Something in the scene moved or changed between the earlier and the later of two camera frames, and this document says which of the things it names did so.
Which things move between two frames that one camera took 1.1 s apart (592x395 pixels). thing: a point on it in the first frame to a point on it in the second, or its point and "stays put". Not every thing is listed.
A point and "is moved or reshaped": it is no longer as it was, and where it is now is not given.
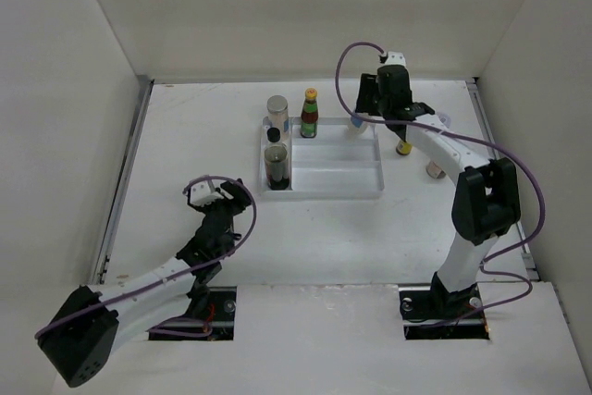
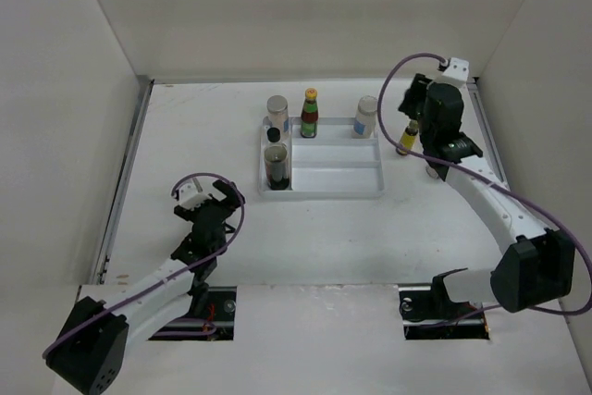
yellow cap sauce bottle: (309, 116) stays put
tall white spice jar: (356, 128) is moved or reshaped
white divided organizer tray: (333, 164) stays put
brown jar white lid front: (435, 171) stays put
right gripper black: (368, 86) to (417, 91)
